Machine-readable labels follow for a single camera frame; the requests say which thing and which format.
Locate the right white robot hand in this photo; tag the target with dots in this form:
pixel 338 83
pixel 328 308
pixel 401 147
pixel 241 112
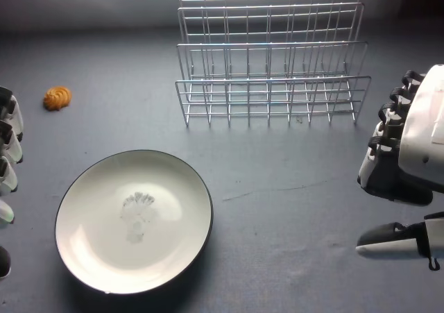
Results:
pixel 419 136

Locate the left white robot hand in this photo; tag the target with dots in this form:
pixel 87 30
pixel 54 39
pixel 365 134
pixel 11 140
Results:
pixel 10 143

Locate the white plate black rim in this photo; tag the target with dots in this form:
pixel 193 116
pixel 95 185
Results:
pixel 138 229

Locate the orange swirl cookie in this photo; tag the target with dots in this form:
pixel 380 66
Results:
pixel 57 98

